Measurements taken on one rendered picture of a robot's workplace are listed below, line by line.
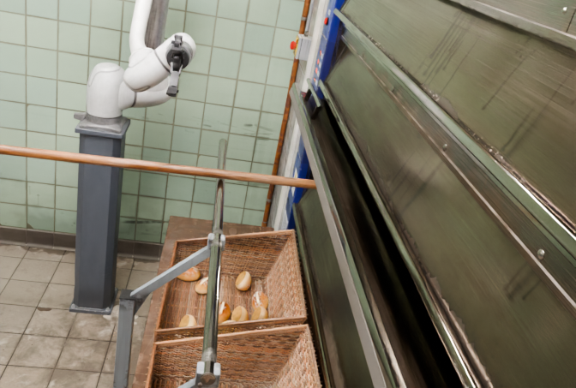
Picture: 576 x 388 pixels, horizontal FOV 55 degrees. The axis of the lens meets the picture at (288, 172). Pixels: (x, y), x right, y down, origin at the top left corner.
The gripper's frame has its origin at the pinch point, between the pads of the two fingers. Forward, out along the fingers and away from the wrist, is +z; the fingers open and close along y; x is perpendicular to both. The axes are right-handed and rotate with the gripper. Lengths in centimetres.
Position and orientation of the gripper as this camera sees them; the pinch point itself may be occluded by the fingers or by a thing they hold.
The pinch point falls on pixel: (173, 72)
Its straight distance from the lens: 177.6
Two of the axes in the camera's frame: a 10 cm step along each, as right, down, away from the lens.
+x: -9.8, -1.2, -1.7
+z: 1.0, 4.2, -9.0
